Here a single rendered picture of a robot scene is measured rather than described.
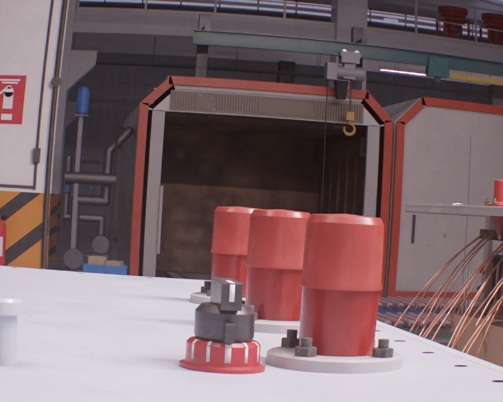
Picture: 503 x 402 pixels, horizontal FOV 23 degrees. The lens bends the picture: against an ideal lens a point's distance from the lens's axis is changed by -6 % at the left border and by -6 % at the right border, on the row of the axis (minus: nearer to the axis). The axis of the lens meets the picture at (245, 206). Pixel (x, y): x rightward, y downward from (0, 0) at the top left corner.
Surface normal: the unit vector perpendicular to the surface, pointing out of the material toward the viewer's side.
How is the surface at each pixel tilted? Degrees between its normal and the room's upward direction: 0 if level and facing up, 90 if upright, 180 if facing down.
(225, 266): 90
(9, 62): 90
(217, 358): 88
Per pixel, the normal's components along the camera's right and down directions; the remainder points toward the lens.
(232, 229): -0.20, -0.03
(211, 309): -0.38, -0.66
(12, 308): 0.67, 0.04
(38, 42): 0.14, 0.01
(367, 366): 0.38, 0.02
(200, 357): -0.53, -0.06
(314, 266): -0.77, -0.07
